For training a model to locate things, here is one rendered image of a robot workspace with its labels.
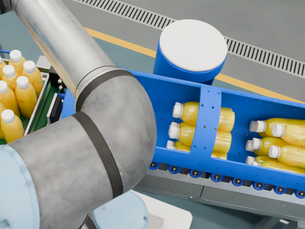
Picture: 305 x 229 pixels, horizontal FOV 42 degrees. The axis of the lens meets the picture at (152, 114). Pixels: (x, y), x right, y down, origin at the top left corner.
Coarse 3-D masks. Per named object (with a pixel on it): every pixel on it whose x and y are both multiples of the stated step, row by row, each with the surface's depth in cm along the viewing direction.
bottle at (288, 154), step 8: (288, 144) 130; (280, 152) 129; (288, 152) 128; (296, 152) 127; (304, 152) 128; (280, 160) 130; (288, 160) 128; (296, 160) 127; (304, 160) 127; (304, 168) 129
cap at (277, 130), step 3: (276, 126) 129; (279, 126) 129; (273, 129) 131; (276, 129) 129; (279, 129) 128; (273, 132) 131; (276, 132) 128; (279, 132) 128; (273, 135) 130; (276, 135) 129; (279, 135) 129
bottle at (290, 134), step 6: (282, 126) 130; (288, 126) 129; (294, 126) 129; (300, 126) 129; (282, 132) 129; (288, 132) 128; (294, 132) 128; (300, 132) 128; (282, 138) 130; (288, 138) 128; (294, 138) 128; (300, 138) 128; (294, 144) 130; (300, 144) 129
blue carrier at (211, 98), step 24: (72, 96) 120; (168, 96) 145; (192, 96) 144; (216, 96) 125; (240, 96) 138; (264, 96) 131; (168, 120) 148; (216, 120) 121; (240, 120) 147; (192, 144) 122; (240, 144) 148; (192, 168) 130; (216, 168) 127; (240, 168) 125; (264, 168) 124
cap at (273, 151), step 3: (270, 147) 132; (273, 147) 129; (276, 147) 130; (270, 150) 131; (273, 150) 129; (276, 150) 129; (270, 153) 131; (273, 153) 129; (276, 153) 129; (270, 156) 130; (273, 156) 129
